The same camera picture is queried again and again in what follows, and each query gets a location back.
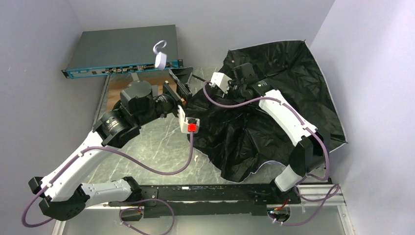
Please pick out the wooden board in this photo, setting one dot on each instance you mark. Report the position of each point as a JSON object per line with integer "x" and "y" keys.
{"x": 119, "y": 82}

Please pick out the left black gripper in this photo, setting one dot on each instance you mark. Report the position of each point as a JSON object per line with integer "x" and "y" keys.
{"x": 173, "y": 94}

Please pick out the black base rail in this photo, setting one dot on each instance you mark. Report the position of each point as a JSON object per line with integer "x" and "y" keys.
{"x": 253, "y": 199}

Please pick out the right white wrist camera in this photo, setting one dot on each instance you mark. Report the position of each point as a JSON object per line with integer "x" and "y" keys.
{"x": 221, "y": 81}

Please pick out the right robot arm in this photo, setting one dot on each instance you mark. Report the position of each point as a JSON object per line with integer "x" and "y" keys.
{"x": 310, "y": 143}

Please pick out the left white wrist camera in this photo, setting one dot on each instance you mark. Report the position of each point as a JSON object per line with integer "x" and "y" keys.
{"x": 187, "y": 124}

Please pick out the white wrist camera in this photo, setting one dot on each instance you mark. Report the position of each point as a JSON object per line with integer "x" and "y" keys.
{"x": 187, "y": 124}
{"x": 221, "y": 81}

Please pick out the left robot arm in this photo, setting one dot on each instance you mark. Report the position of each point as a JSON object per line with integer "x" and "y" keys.
{"x": 62, "y": 194}

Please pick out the grey network switch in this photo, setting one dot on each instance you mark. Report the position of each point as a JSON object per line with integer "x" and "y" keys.
{"x": 124, "y": 50}

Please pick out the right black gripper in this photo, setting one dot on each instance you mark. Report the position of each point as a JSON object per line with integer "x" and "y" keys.
{"x": 234, "y": 89}

